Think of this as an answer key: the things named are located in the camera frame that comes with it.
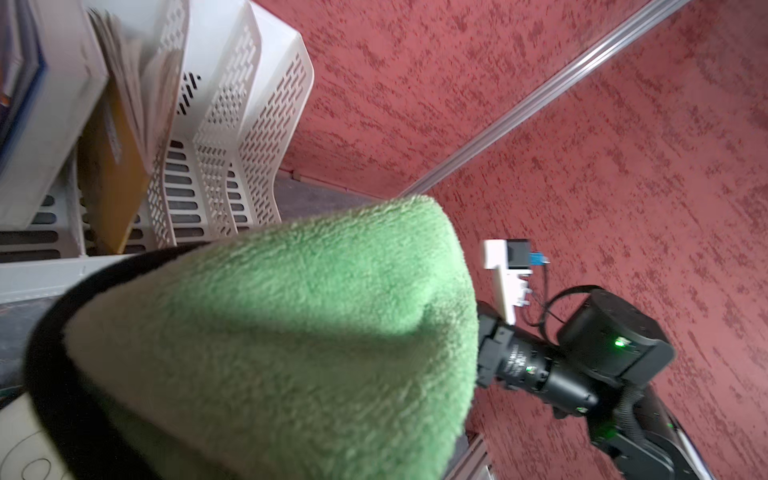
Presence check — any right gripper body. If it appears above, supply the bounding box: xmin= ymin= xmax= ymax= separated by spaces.
xmin=476 ymin=302 xmax=600 ymax=417

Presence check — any green microfibre cloth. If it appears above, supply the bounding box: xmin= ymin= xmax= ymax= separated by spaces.
xmin=24 ymin=196 xmax=478 ymax=479

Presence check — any square flower plate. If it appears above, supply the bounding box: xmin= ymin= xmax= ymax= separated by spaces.
xmin=0 ymin=393 xmax=73 ymax=480

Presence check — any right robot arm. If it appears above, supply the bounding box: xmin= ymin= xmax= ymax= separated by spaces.
xmin=477 ymin=285 xmax=713 ymax=479

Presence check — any white file organizer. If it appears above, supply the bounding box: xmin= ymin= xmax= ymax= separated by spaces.
xmin=1 ymin=1 xmax=314 ymax=303

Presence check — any yellow cover book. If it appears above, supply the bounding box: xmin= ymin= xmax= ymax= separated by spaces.
xmin=77 ymin=1 xmax=189 ymax=255

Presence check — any white book in organizer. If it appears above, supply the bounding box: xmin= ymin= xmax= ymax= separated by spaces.
xmin=1 ymin=1 xmax=109 ymax=230

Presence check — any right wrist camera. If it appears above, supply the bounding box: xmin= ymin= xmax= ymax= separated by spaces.
xmin=482 ymin=239 xmax=549 ymax=325

